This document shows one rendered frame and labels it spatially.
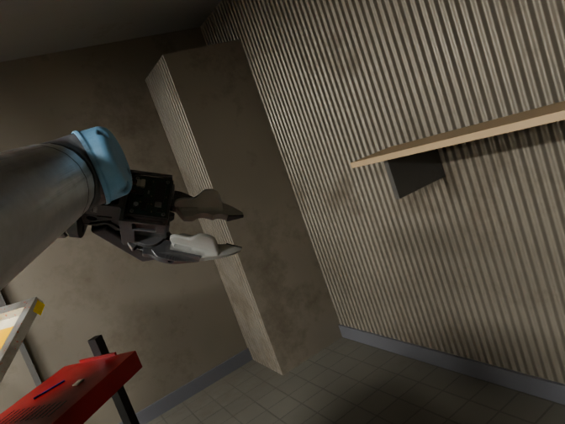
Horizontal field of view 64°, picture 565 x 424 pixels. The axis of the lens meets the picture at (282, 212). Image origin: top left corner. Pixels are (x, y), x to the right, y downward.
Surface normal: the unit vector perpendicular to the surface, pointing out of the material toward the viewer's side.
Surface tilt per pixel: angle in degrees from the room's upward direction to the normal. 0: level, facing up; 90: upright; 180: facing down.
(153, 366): 90
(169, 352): 90
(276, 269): 90
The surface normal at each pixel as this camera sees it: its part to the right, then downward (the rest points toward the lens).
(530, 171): -0.81, 0.35
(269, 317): 0.49, -0.06
